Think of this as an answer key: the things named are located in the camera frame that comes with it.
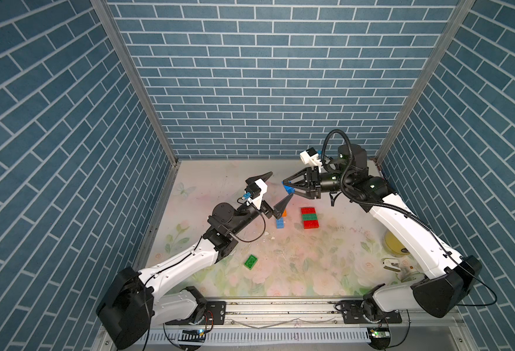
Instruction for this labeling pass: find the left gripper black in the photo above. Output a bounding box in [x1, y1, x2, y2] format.
[225, 173, 289, 238]

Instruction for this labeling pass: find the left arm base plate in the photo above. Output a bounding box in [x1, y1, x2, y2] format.
[165, 301, 227, 326]

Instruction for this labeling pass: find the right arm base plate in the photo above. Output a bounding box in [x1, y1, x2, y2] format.
[334, 300, 402, 325]

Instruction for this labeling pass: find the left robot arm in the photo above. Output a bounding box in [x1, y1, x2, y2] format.
[96, 173, 293, 350]

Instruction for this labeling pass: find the green long lego brick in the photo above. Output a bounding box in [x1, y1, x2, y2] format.
[302, 214, 317, 222]

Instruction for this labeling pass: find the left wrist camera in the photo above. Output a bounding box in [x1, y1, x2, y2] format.
[243, 178, 268, 210]

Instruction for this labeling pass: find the white small clip device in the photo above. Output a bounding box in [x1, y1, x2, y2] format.
[383, 258, 402, 273]

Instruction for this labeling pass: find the light blue lego brick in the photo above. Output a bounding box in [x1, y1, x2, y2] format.
[276, 218, 285, 229]

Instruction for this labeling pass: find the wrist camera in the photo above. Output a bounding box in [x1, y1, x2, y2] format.
[243, 178, 268, 210]
[299, 148, 323, 168]

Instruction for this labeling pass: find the red lego brick front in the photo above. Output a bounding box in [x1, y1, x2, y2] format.
[303, 219, 320, 230]

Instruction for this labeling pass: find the yellow pen cup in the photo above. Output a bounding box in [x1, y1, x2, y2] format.
[383, 230, 410, 257]

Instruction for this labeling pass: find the aluminium front rail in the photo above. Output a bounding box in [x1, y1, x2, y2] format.
[103, 296, 460, 330]

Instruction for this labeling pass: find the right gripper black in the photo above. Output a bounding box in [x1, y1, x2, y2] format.
[284, 170, 350, 201]

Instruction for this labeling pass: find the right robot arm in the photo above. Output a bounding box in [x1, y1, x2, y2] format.
[283, 144, 482, 322]

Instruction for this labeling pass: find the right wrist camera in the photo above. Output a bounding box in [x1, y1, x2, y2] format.
[299, 148, 323, 168]

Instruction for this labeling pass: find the green square lego brick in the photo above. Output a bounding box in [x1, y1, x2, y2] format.
[244, 254, 258, 270]

